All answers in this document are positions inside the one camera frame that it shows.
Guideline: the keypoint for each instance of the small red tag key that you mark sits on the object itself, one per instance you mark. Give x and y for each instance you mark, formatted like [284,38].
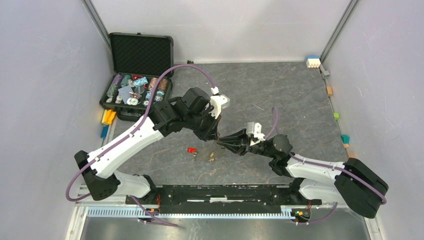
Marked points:
[193,151]

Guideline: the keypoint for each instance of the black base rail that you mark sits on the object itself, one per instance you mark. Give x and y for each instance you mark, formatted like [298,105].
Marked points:
[225,199]

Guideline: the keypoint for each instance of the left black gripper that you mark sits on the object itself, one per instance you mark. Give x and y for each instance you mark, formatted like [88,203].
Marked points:
[203,134]

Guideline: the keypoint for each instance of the orange wooden cube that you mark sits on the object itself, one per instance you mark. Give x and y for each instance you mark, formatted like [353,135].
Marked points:
[329,91]

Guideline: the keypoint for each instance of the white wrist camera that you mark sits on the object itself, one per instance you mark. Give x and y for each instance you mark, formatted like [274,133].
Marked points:
[218,101]
[254,132]

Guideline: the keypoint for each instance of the green cube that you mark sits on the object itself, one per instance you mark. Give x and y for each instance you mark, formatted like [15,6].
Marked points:
[336,116]

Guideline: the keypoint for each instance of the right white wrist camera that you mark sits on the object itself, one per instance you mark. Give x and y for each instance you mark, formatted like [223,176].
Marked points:
[254,132]

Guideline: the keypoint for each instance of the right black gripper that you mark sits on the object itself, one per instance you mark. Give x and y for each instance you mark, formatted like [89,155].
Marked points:
[240,137]

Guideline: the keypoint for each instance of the black poker chip case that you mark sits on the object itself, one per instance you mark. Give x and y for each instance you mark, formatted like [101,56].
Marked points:
[138,60]

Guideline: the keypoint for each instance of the teal cube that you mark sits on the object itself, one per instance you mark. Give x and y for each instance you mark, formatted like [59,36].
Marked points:
[345,138]

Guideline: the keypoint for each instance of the yellow orange toy block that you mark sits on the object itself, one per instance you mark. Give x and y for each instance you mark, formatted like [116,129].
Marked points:
[108,117]

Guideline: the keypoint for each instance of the white blue toy block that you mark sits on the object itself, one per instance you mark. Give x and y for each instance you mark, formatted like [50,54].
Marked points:
[313,61]

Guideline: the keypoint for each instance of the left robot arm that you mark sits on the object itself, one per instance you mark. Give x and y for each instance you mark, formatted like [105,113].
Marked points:
[195,110]

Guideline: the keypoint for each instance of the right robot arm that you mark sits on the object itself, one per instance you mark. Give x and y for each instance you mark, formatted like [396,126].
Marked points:
[351,183]

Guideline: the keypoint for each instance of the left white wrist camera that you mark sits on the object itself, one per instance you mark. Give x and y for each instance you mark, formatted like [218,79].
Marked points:
[218,101]

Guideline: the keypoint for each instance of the grey block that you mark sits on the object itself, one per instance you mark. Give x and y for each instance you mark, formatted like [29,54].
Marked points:
[323,72]

